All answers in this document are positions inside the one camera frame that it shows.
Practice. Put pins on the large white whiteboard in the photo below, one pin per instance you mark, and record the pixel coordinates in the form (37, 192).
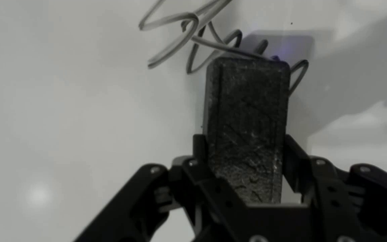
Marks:
(67, 89)

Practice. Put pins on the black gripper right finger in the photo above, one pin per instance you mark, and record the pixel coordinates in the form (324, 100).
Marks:
(355, 202)

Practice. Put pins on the black marker scribble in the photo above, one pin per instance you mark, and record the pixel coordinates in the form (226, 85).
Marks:
(168, 53)

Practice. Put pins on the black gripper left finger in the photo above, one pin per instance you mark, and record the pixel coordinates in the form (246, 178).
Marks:
(157, 202)

